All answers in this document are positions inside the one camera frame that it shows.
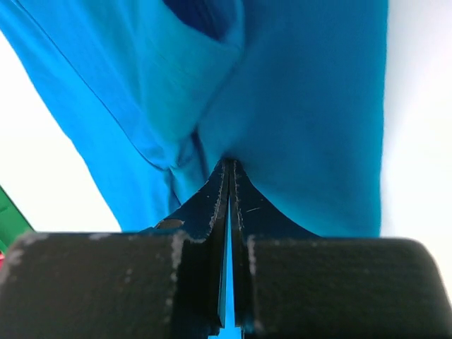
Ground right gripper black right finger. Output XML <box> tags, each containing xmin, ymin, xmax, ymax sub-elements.
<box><xmin>229</xmin><ymin>161</ymin><xmax>451</xmax><ymax>338</ymax></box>

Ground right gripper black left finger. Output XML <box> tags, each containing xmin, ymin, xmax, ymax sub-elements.
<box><xmin>1</xmin><ymin>160</ymin><xmax>230</xmax><ymax>338</ymax></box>

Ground blue t shirt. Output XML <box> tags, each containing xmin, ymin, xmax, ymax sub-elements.
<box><xmin>0</xmin><ymin>0</ymin><xmax>389</xmax><ymax>339</ymax></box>

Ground green plastic tray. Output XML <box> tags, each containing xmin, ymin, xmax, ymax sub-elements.
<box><xmin>0</xmin><ymin>188</ymin><xmax>34</xmax><ymax>254</ymax></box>

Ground magenta t shirt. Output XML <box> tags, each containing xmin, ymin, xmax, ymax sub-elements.
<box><xmin>0</xmin><ymin>250</ymin><xmax>6</xmax><ymax>269</ymax></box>

